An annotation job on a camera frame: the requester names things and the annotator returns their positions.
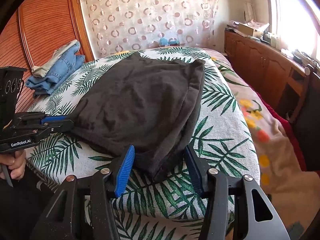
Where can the person's left hand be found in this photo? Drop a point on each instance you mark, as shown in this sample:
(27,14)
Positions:
(16,164)

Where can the long wooden sideboard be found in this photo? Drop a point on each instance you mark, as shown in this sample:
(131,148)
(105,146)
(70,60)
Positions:
(281,82)

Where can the cardboard box on sideboard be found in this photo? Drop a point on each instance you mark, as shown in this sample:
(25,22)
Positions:
(253,28)

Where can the beige folded pants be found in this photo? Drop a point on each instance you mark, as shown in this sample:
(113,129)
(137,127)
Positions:
(41,71)

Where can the circle pattern sheer curtain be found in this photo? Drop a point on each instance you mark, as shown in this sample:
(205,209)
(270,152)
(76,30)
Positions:
(120,25)

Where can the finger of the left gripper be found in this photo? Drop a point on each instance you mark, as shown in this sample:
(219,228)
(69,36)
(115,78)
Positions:
(51,126)
(38,118)

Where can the blue tissue pack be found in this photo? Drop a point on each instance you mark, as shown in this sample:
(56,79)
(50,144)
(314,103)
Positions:
(168,42)

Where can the blue folded jeans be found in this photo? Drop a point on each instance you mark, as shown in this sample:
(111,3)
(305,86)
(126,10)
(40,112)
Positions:
(65,66)

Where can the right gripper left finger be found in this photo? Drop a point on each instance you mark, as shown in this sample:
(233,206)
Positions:
(82,208)

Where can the window with wooden frame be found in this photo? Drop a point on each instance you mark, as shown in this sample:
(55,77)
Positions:
(294,27)

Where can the floral pink blanket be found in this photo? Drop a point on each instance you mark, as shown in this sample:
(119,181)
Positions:
(294,190)

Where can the black pants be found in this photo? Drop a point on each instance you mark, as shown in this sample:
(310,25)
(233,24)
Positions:
(151,104)

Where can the palm leaf bed sheet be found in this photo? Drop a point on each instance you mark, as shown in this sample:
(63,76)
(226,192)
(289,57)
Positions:
(169,209)

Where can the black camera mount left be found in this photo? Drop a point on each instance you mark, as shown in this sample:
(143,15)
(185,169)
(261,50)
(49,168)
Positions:
(11,83)

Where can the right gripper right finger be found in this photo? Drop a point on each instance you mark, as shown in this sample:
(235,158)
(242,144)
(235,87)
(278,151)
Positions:
(254,215)

